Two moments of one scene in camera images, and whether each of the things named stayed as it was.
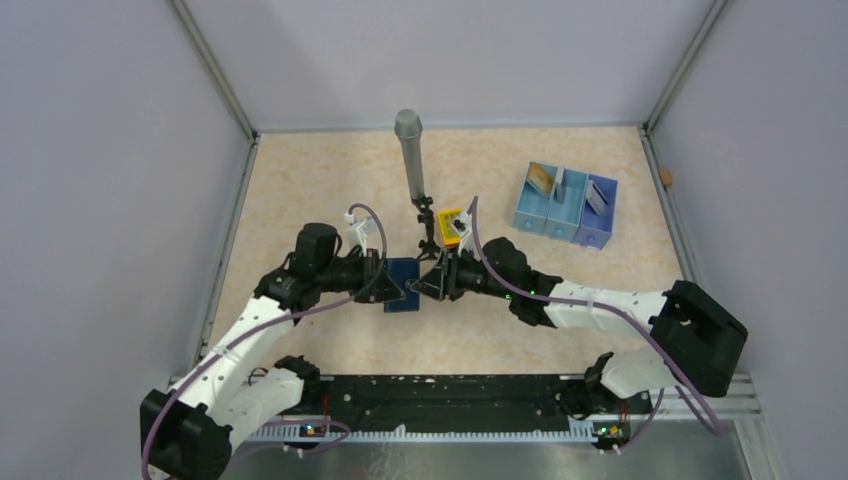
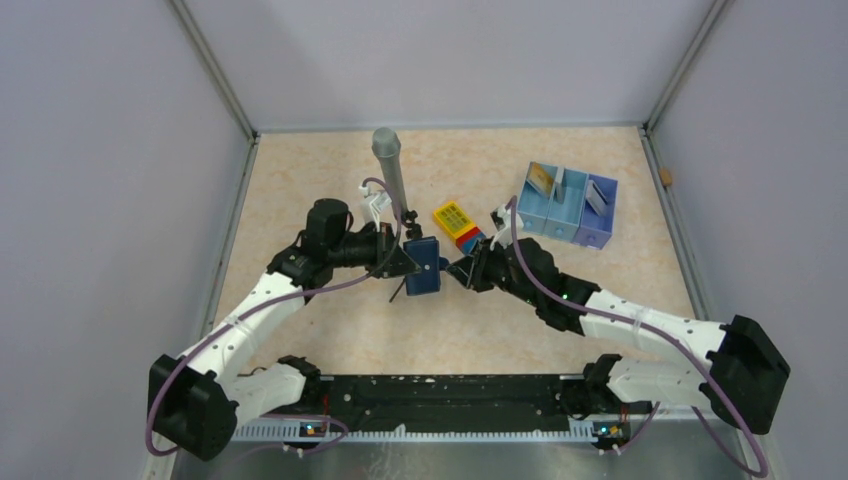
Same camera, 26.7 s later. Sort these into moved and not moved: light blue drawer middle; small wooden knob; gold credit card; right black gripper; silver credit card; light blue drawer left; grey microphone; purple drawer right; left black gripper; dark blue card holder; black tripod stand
Moved: right black gripper; dark blue card holder; left black gripper; black tripod stand; grey microphone
Not moved: gold credit card; purple drawer right; light blue drawer middle; silver credit card; light blue drawer left; small wooden knob
